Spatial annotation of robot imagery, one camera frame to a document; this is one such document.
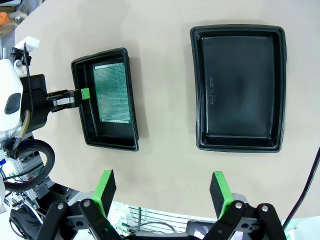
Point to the black ESD tray embossed lettering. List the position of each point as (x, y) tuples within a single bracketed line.
[(237, 87)]

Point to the green perforated circuit board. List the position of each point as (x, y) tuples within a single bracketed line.
[(112, 95)]

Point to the black plastic ESD tray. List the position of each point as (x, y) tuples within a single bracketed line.
[(110, 132)]

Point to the aluminium profile frame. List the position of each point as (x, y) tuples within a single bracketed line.
[(41, 190)]

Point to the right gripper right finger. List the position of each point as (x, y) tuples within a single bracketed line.
[(220, 192)]

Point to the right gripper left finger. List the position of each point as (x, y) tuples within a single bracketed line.
[(103, 192)]

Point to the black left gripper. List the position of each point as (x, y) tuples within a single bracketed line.
[(35, 110)]

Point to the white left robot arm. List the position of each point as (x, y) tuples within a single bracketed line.
[(10, 82)]

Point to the black framed display screen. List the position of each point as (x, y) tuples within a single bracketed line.
[(197, 228)]

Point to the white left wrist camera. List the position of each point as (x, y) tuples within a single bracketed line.
[(32, 42)]

